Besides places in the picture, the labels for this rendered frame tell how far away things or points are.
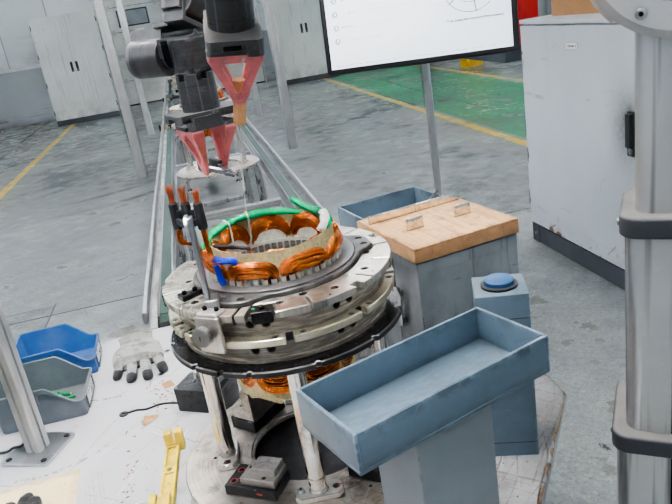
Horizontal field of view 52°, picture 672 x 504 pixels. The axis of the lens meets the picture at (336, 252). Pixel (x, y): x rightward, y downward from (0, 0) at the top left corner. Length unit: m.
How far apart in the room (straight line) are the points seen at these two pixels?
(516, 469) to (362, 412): 0.36
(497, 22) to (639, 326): 1.23
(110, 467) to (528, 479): 0.65
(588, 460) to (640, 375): 1.51
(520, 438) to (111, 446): 0.67
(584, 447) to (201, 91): 1.74
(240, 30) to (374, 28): 1.13
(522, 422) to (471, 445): 0.28
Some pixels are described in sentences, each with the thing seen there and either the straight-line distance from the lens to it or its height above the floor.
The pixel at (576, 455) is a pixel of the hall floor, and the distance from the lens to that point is 2.34.
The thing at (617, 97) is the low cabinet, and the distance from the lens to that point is 3.13.
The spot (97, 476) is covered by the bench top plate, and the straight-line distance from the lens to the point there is 1.21.
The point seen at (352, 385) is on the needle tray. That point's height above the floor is 1.04.
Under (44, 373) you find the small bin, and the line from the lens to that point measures 1.50.
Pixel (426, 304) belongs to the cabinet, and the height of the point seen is 0.97.
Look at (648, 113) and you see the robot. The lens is 0.74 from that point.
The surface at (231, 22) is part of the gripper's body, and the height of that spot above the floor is 1.42.
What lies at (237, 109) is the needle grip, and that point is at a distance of 0.90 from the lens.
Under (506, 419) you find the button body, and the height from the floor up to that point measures 0.84.
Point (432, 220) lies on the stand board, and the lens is 1.14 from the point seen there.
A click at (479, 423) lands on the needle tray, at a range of 0.75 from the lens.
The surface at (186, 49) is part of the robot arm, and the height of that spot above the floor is 1.39.
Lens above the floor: 1.42
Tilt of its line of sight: 20 degrees down
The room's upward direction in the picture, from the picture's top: 9 degrees counter-clockwise
